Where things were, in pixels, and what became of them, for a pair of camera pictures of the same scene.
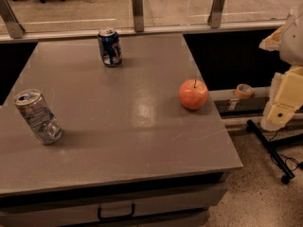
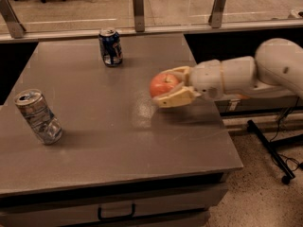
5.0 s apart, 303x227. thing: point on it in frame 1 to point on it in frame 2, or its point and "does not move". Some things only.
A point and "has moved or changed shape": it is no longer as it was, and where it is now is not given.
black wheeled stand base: [272, 149] does not move
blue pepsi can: [110, 46] does not move
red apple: [193, 94] has moved or changed shape
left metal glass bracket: [14, 26] does not move
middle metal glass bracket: [137, 7] does not move
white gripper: [293, 42] to [205, 78]
